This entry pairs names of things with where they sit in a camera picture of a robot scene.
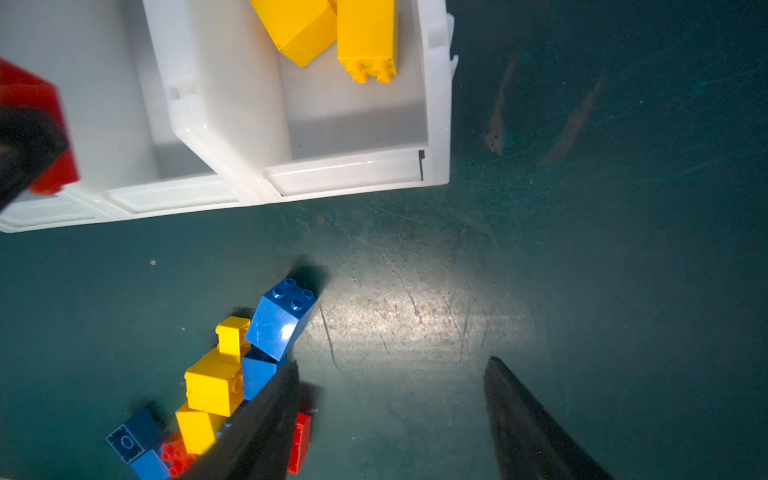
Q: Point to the blue lego middle brick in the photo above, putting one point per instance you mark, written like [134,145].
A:
[258,369]

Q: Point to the blue lego upturned brick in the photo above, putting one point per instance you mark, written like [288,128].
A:
[135,436]

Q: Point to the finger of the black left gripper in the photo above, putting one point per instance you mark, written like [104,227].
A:
[31,142]

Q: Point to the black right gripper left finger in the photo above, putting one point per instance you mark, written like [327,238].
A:
[258,443]

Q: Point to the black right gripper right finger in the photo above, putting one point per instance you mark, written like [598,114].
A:
[528,441]

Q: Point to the red lego long lower brick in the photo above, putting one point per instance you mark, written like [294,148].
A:
[175,456]

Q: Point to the yellow lego long brick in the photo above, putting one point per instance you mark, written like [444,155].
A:
[214,385]

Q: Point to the yellow lego top brick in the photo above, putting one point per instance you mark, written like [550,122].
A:
[367,39]

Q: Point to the blue lego bottom brick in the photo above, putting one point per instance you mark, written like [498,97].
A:
[150,466]

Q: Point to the white middle bin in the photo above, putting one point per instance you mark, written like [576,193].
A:
[131,164]

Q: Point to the blue lego top brick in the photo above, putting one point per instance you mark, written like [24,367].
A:
[280,318]

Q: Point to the red lego small brick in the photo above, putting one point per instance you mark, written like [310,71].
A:
[20,88]

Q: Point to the red lego right brick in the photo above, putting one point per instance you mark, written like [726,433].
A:
[301,441]

